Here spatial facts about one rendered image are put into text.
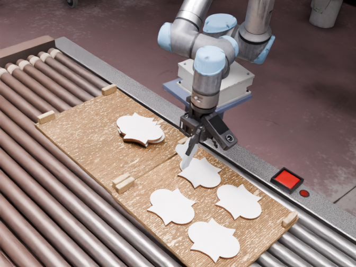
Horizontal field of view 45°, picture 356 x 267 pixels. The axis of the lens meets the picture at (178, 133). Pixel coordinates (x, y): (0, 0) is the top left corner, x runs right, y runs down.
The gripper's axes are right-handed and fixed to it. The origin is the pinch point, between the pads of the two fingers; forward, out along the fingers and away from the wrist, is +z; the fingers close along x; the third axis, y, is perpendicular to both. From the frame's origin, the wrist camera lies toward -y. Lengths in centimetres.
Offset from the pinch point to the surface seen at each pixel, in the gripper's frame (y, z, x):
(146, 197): 3.2, 5.6, 18.9
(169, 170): 7.1, 5.6, 6.2
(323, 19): 126, 90, -333
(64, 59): 84, 6, -7
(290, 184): -20.8, 6.7, -19.1
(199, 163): 2.7, 4.7, -2.5
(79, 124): 42.7, 5.1, 14.4
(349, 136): 16, 100, -188
